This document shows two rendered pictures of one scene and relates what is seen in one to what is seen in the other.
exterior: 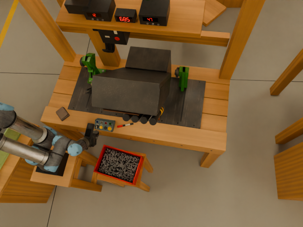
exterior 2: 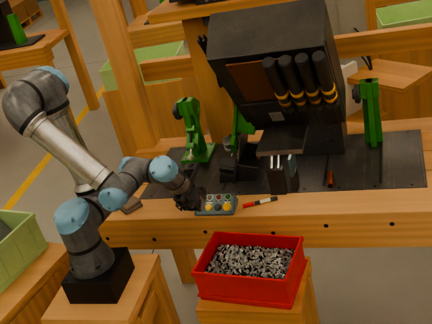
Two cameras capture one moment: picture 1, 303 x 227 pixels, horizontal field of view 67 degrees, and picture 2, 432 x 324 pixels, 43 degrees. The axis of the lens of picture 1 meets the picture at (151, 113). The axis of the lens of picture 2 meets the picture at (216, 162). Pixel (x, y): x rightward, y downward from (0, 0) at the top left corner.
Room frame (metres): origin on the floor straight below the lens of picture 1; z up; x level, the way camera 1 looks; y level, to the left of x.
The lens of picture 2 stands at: (-1.03, 0.42, 2.03)
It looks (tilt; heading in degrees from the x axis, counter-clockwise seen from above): 29 degrees down; 357
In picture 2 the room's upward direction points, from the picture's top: 14 degrees counter-clockwise
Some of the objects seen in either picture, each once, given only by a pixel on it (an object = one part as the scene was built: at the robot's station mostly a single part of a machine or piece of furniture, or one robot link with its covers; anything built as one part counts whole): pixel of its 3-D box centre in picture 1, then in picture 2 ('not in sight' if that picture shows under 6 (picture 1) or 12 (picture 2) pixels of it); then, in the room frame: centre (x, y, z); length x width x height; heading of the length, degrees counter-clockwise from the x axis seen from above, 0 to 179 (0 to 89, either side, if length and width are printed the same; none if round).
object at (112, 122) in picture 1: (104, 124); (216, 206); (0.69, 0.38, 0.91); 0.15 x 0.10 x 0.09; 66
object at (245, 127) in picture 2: not in sight; (245, 112); (0.86, 0.18, 1.17); 0.13 x 0.12 x 0.20; 66
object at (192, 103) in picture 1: (136, 95); (279, 166); (0.89, 0.09, 0.89); 1.10 x 0.42 x 0.02; 66
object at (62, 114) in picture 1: (62, 113); (128, 203); (0.88, 0.71, 0.91); 0.10 x 0.08 x 0.03; 26
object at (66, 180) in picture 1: (56, 163); (103, 288); (0.51, 0.83, 0.83); 0.32 x 0.32 x 0.04; 68
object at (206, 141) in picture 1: (130, 129); (270, 220); (0.63, 0.20, 0.82); 1.50 x 0.14 x 0.15; 66
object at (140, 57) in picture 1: (149, 71); (303, 108); (0.97, -0.07, 1.07); 0.30 x 0.18 x 0.34; 66
